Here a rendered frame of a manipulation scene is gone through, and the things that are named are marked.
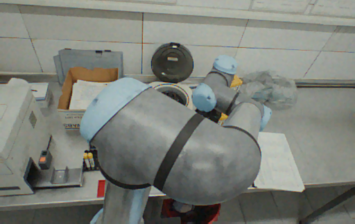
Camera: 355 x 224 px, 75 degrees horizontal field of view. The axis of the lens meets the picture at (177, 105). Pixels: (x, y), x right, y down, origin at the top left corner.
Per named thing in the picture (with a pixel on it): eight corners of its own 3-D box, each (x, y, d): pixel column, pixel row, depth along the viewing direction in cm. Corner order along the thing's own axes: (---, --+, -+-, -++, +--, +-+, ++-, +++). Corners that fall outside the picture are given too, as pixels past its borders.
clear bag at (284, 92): (263, 102, 139) (273, 84, 129) (262, 84, 150) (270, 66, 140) (297, 109, 138) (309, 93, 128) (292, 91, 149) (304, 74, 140)
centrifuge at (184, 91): (139, 136, 111) (139, 121, 102) (146, 93, 131) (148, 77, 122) (189, 142, 112) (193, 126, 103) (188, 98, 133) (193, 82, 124)
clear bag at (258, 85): (240, 109, 132) (252, 84, 119) (224, 89, 142) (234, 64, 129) (275, 100, 141) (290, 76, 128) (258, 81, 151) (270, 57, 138)
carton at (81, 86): (63, 131, 108) (55, 109, 97) (74, 88, 127) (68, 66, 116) (118, 130, 112) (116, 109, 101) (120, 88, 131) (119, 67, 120)
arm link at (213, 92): (228, 106, 61) (242, 83, 68) (191, 87, 64) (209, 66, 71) (220, 123, 67) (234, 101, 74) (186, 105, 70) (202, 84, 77)
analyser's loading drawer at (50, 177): (23, 189, 86) (18, 183, 82) (28, 173, 90) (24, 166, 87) (82, 186, 90) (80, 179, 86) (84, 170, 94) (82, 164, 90)
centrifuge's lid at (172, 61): (152, 41, 108) (153, 34, 115) (149, 85, 124) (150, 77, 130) (197, 47, 110) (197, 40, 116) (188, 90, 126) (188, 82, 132)
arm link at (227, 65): (209, 62, 70) (220, 49, 75) (202, 89, 78) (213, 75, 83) (233, 73, 68) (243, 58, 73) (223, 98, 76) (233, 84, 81)
